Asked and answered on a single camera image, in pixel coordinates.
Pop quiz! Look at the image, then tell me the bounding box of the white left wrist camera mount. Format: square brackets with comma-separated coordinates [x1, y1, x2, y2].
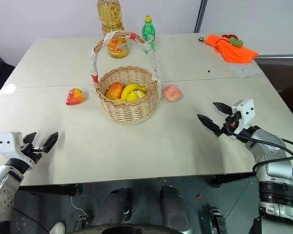
[0, 132, 41, 169]

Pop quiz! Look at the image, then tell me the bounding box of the red yellow apple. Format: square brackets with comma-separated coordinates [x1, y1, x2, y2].
[65, 88, 85, 106]

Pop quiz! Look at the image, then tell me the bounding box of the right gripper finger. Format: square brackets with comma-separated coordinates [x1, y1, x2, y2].
[197, 114, 222, 137]
[212, 101, 233, 115]

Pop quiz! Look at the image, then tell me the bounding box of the white shoe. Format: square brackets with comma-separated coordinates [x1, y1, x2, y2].
[49, 221, 66, 234]

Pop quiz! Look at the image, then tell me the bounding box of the yellow plastic banana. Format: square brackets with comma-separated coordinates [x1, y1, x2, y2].
[113, 90, 146, 105]

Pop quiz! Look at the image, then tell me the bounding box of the green toy vegetable piece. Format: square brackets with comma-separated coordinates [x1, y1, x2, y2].
[228, 37, 244, 48]

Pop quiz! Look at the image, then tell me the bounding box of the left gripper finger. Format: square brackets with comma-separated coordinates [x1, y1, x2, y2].
[22, 132, 37, 147]
[42, 132, 59, 154]

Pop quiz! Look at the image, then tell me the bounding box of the dark rounded robot leg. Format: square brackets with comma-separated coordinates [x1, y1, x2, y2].
[94, 188, 134, 226]
[160, 185, 194, 234]

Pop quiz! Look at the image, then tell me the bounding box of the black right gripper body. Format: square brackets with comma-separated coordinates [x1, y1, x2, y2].
[219, 111, 243, 137]

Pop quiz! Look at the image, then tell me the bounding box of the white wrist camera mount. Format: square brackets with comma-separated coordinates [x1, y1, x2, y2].
[230, 98, 255, 135]
[0, 132, 41, 169]

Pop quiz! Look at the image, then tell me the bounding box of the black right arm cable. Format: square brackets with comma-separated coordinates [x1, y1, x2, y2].
[226, 125, 293, 176]

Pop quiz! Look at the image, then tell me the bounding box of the green soda bottle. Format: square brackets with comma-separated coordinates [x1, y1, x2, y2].
[141, 15, 157, 55]

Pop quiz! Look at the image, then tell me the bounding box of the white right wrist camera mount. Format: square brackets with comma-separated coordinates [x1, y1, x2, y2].
[230, 98, 255, 135]

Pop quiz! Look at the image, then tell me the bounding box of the orange cloth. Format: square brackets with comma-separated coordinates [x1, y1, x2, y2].
[204, 34, 260, 64]

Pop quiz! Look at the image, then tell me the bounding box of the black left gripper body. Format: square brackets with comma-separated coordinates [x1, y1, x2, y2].
[21, 142, 48, 163]

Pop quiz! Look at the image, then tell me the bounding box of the black table frame bar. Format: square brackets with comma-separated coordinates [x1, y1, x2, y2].
[205, 173, 257, 188]
[19, 184, 83, 197]

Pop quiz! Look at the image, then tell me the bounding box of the yellow cooking oil bottle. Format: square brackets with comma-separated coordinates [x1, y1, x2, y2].
[96, 0, 130, 59]

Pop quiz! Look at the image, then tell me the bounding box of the pink peach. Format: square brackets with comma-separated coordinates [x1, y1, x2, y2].
[163, 84, 183, 102]

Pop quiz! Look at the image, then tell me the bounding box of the wicker basket with handle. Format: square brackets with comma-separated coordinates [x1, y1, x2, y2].
[89, 30, 162, 125]

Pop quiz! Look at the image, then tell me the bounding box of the orange red mango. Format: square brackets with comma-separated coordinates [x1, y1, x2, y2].
[105, 82, 125, 99]

